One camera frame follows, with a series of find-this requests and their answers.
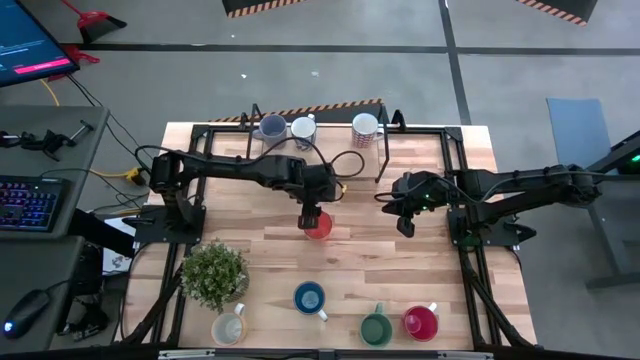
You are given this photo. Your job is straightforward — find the lavender grey mug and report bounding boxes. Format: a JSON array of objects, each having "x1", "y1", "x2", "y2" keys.
[{"x1": 252, "y1": 113, "x2": 289, "y2": 149}]

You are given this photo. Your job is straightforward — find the green potted plant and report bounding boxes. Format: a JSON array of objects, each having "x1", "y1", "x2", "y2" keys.
[{"x1": 179, "y1": 238, "x2": 251, "y2": 315}]

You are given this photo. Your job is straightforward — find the grey desk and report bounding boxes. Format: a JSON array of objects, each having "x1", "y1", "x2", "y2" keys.
[
  {"x1": 0, "y1": 104, "x2": 111, "y2": 241},
  {"x1": 0, "y1": 234, "x2": 86, "y2": 354}
]

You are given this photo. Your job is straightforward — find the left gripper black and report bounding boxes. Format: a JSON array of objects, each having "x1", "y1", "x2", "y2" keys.
[{"x1": 298, "y1": 163, "x2": 344, "y2": 231}]

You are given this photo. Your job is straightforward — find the red and black broom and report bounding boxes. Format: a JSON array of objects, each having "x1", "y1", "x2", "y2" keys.
[{"x1": 59, "y1": 0, "x2": 129, "y2": 45}]

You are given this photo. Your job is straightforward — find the blue rectangular chair seat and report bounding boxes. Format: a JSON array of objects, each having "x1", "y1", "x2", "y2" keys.
[{"x1": 545, "y1": 97, "x2": 614, "y2": 171}]

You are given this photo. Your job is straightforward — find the pale yellow textured mug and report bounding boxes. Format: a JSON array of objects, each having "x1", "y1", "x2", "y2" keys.
[{"x1": 210, "y1": 302, "x2": 248, "y2": 347}]

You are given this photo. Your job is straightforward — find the green mug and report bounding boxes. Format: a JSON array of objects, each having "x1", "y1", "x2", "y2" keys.
[{"x1": 359, "y1": 301, "x2": 394, "y2": 348}]

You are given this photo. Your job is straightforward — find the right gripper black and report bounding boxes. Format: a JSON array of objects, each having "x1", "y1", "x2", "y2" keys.
[{"x1": 382, "y1": 172, "x2": 454, "y2": 239}]

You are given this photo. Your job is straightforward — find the computer monitor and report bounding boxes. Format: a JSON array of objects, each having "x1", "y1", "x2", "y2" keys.
[{"x1": 0, "y1": 0, "x2": 81, "y2": 89}]

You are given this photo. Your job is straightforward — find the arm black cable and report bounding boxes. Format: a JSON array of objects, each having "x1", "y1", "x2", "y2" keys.
[
  {"x1": 134, "y1": 135, "x2": 366, "y2": 180},
  {"x1": 373, "y1": 168, "x2": 601, "y2": 202}
]

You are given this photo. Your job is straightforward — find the blue and white striped mug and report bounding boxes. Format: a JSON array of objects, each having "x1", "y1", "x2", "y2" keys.
[{"x1": 292, "y1": 280, "x2": 330, "y2": 323}]

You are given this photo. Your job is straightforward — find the black hazard striped mat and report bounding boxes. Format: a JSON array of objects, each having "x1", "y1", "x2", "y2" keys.
[
  {"x1": 222, "y1": 0, "x2": 306, "y2": 20},
  {"x1": 208, "y1": 97, "x2": 385, "y2": 125},
  {"x1": 517, "y1": 0, "x2": 599, "y2": 27}
]

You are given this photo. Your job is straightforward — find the orange mug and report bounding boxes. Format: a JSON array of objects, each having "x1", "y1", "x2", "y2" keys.
[{"x1": 303, "y1": 210, "x2": 334, "y2": 241}]

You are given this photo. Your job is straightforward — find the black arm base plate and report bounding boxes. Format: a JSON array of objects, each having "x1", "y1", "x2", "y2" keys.
[
  {"x1": 446, "y1": 207, "x2": 539, "y2": 247},
  {"x1": 133, "y1": 203, "x2": 207, "y2": 245}
]

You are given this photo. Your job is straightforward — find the black wire wooden mug rack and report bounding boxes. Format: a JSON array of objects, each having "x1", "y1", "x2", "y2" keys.
[{"x1": 238, "y1": 102, "x2": 407, "y2": 185}]

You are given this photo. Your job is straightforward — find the black desk leg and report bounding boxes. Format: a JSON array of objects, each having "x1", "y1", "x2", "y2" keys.
[{"x1": 67, "y1": 208, "x2": 136, "y2": 259}]

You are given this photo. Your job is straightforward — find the black computer mouse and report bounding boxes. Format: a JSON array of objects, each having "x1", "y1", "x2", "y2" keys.
[{"x1": 2, "y1": 288, "x2": 51, "y2": 340}]

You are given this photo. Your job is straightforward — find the red dustpan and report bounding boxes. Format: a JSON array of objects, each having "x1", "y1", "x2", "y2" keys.
[{"x1": 60, "y1": 43, "x2": 101, "y2": 67}]

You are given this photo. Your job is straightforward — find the white printed paper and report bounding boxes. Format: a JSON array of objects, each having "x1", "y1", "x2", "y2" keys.
[{"x1": 102, "y1": 217, "x2": 135, "y2": 275}]

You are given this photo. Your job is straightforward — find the backlit black keyboard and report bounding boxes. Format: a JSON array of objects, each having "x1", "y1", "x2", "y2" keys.
[{"x1": 0, "y1": 174, "x2": 67, "y2": 234}]

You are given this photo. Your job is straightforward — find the red white lattice pattern mug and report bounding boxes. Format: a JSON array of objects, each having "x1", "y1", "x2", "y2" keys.
[{"x1": 351, "y1": 112, "x2": 385, "y2": 150}]

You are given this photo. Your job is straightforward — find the black aluminium rig frame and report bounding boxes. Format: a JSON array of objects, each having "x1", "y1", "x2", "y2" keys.
[{"x1": 119, "y1": 122, "x2": 539, "y2": 351}]

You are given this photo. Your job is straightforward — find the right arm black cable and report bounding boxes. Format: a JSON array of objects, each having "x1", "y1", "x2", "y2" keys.
[{"x1": 373, "y1": 168, "x2": 601, "y2": 202}]

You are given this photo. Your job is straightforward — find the white mug blue leaf print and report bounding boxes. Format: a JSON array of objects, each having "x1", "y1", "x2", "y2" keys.
[{"x1": 289, "y1": 113, "x2": 318, "y2": 151}]

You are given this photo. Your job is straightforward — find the black clamp tool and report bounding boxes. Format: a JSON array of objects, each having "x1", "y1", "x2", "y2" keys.
[{"x1": 0, "y1": 128, "x2": 77, "y2": 162}]

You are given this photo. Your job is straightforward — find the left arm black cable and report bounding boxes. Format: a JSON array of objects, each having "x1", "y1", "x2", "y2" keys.
[{"x1": 134, "y1": 135, "x2": 366, "y2": 180}]

